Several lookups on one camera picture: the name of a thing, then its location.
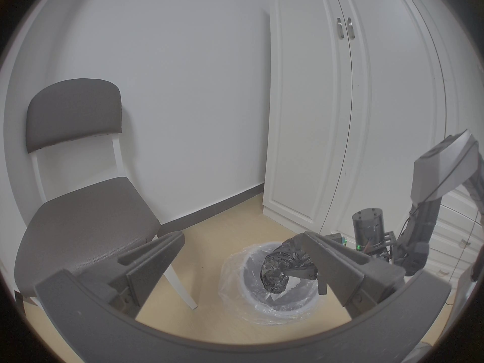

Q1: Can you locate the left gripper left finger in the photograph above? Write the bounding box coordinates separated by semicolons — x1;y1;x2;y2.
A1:
108;231;186;318

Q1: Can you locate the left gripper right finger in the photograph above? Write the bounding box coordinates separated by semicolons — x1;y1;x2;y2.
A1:
302;232;407;318

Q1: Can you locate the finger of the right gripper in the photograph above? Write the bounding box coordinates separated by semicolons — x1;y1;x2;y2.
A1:
293;264;328;296

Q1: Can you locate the black plastic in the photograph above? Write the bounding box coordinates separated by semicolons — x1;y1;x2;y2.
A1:
260;238;316;294

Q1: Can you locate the clear printed wrapper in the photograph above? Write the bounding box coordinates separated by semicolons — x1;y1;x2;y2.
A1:
268;276;303;302

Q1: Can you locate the clear plastic bag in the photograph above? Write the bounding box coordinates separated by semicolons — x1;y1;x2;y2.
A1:
220;240;326;318

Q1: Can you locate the white trash bin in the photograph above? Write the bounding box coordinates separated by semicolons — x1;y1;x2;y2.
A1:
231;241;320;313

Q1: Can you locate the white chair with grey cushions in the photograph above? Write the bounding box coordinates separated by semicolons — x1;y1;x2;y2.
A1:
14;78;199;311

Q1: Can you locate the white chest of drawers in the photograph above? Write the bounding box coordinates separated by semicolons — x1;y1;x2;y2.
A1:
431;186;484;283

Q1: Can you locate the white wardrobe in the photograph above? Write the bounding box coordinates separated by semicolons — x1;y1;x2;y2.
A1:
263;0;454;241

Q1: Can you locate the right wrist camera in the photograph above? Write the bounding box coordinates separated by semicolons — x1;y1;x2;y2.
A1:
324;232;348;247

